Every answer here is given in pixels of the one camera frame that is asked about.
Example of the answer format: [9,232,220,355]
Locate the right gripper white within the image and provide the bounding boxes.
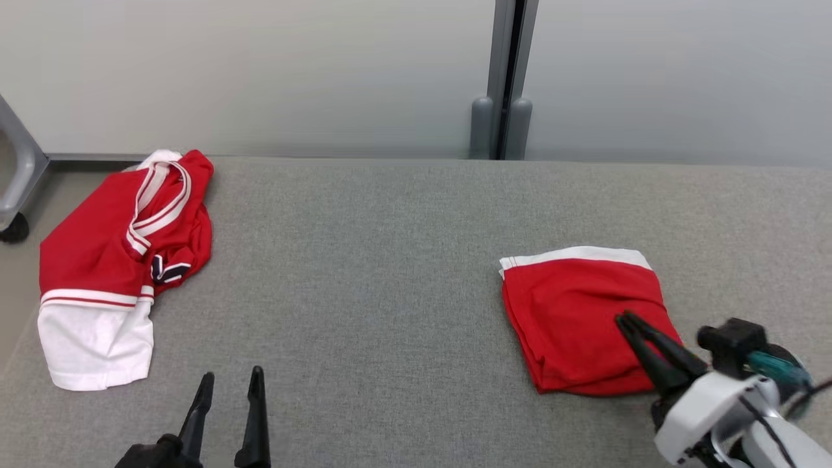
[614,311,781,465]

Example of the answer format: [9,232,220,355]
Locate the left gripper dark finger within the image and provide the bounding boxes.
[178,371,216,464]
[235,365,272,468]

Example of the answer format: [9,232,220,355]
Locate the red shorts white waistband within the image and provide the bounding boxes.
[499,245,684,398]

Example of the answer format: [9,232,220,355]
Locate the red white basketball jersey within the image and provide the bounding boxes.
[36,149,216,393]

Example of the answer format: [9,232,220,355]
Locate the grey fabric sofa cushion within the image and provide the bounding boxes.
[0,156,832,468]

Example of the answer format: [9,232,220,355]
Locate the black caster wheel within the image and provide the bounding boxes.
[0,213,31,245]

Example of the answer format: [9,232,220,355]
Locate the grey vertical partition column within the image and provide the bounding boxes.
[486,0,541,161]

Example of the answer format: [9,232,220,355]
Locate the left gripper black camera box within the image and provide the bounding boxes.
[114,434,184,468]

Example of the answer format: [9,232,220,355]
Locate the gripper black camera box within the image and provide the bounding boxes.
[114,434,184,468]
[696,317,768,380]

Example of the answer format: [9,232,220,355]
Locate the right gripper black camera box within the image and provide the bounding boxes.
[696,317,768,380]

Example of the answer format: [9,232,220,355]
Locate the right gripper teal cable connector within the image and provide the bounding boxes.
[746,350,814,391]

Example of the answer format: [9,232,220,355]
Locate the grey rounded partition post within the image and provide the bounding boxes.
[505,97,534,161]
[469,96,495,161]

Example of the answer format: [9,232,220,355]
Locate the grey partition base rail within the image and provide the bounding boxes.
[47,153,153,164]

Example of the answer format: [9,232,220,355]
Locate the grey metal frame leg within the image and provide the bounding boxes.
[0,94,52,232]

